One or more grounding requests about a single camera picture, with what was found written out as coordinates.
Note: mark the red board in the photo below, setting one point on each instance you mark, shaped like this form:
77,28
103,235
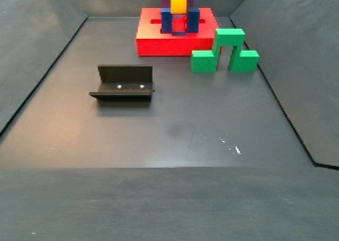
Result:
153,44

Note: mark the blue frame block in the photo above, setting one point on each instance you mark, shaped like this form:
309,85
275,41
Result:
179,25

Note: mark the purple block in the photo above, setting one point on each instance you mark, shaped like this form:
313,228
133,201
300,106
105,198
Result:
165,3

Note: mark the black angled bracket holder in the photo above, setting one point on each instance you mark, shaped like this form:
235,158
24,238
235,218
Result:
124,81

